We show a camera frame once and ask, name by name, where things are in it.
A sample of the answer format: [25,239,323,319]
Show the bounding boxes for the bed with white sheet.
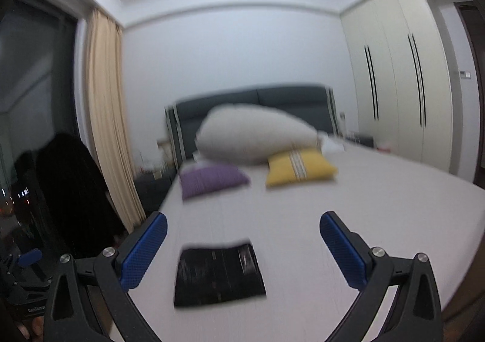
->
[110,138,485,342]

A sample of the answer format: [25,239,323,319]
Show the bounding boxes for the yellow striped pillow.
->
[265,149,339,188]

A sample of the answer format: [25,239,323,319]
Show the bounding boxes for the grey nightstand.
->
[134,171,177,214]

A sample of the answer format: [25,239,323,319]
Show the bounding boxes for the white wardrobe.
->
[339,0,476,181]

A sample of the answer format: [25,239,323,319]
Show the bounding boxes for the black hanging garment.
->
[35,133,128,260]

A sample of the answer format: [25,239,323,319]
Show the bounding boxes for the grey bed headboard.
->
[165,84,339,172]

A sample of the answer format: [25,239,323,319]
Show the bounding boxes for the beige curtain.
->
[84,9,147,234]

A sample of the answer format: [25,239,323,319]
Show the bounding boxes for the glass balcony door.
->
[0,0,83,252]

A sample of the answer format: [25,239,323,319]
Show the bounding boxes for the large white pillow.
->
[194,104,321,166]

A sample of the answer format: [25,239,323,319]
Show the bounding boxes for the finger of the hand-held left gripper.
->
[17,248,43,267]

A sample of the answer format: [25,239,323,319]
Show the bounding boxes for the dark wooden door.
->
[454,2,485,169]

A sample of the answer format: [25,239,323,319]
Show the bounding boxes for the purple pillow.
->
[180,165,251,201]

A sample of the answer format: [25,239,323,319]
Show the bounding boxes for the black denim pants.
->
[173,239,267,308]

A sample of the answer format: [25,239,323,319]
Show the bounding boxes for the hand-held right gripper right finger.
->
[319,210,444,342]

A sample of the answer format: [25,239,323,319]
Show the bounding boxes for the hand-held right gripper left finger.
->
[42,211,168,342]

